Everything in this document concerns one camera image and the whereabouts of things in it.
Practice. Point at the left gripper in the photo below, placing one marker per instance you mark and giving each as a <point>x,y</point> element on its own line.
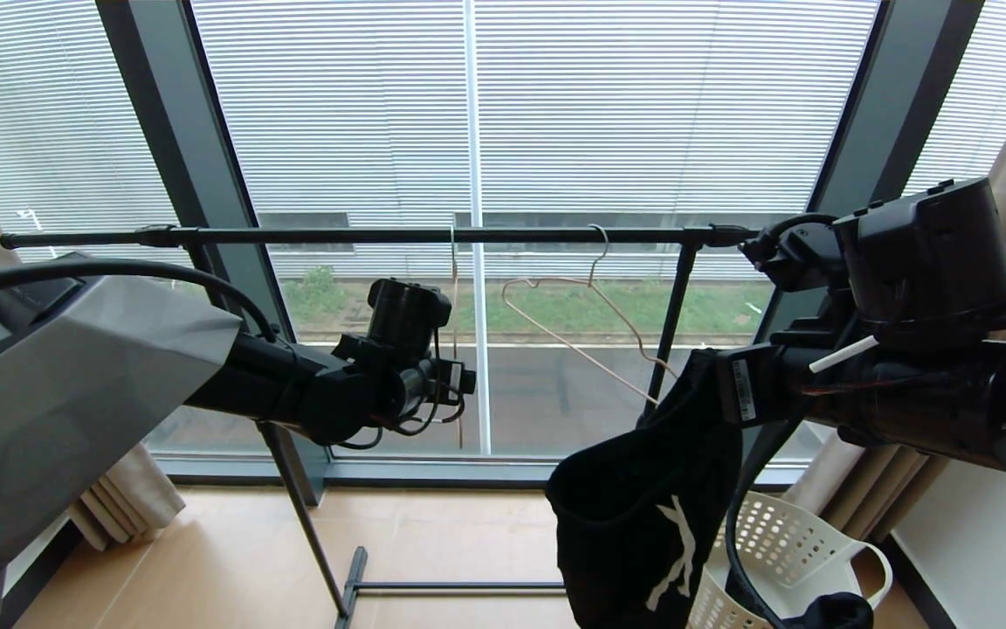
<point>433,389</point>

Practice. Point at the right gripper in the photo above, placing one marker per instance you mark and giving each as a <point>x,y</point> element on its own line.
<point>948,402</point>

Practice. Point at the pink clothes hanger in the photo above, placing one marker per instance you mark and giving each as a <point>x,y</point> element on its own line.
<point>573,344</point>
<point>459,432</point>

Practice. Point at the black shorts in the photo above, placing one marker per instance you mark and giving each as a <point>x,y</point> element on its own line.
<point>634,489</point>

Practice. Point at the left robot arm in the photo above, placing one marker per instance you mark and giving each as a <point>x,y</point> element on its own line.
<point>75,393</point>

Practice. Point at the black clothes rack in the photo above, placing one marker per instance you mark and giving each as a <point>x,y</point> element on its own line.
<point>337,236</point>

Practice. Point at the white laundry basket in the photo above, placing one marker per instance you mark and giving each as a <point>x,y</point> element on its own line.
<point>782,542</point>

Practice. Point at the heap of clothes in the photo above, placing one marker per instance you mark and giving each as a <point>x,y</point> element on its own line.
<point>830,611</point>

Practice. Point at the window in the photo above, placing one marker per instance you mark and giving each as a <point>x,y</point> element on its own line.
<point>599,114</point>

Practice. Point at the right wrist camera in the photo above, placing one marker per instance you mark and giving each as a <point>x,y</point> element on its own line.
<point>795,258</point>

